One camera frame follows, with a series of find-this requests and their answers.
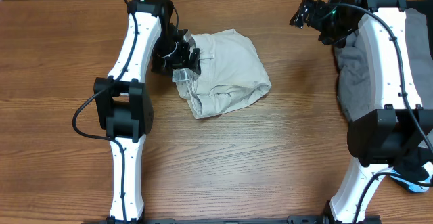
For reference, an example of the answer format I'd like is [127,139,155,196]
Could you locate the beige shorts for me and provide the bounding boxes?
[172,29,271,119]

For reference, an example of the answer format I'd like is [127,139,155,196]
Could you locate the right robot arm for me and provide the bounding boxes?
[288,0,432,223]

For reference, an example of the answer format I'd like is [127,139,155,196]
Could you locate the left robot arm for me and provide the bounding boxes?
[93,0,201,223]

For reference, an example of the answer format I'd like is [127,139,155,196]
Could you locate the grey garment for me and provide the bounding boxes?
[334,9,432,122]

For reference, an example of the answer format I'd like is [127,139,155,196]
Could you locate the light blue garment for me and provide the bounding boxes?
[392,171,432,194]

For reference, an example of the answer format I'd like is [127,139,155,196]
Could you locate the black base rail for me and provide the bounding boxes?
[81,214,383,224]

